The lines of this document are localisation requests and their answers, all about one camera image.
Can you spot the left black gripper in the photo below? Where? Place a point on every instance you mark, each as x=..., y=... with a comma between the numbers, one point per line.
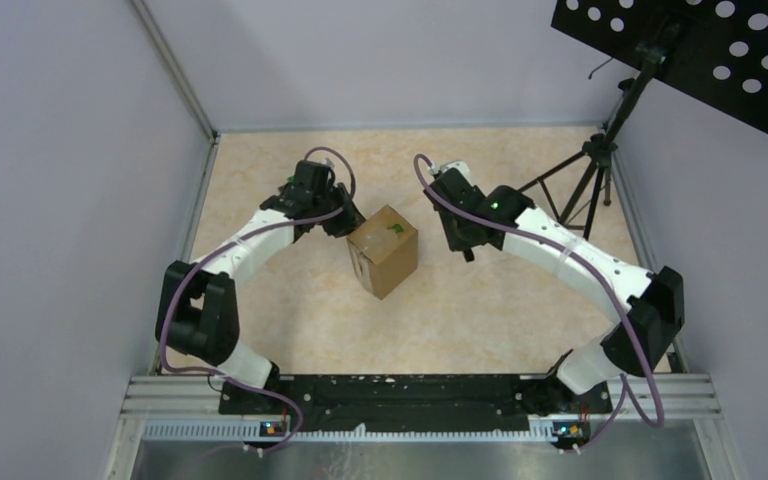
x=349, y=220

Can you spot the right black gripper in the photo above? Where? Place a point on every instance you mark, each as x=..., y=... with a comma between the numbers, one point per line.
x=454, y=242

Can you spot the brown cardboard express box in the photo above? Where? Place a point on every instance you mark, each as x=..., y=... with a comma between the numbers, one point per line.
x=384, y=251

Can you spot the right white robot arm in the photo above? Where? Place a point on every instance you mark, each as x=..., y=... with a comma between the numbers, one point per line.
x=646, y=308

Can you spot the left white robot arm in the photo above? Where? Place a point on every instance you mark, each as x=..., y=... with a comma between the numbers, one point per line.
x=198, y=312

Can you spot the black tripod stand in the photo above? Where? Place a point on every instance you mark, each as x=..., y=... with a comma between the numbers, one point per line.
x=594, y=185

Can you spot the black perforated stand tray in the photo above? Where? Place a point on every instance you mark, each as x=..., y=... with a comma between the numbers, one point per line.
x=713, y=51

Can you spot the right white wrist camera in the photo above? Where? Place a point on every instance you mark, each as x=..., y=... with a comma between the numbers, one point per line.
x=458, y=165

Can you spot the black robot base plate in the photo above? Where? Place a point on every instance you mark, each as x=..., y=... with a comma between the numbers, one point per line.
x=428, y=403

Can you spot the grey slotted cable duct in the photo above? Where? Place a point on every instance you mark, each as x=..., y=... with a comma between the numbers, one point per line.
x=250, y=431

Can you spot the aluminium frame rail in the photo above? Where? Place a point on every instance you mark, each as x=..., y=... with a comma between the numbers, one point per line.
x=172, y=67

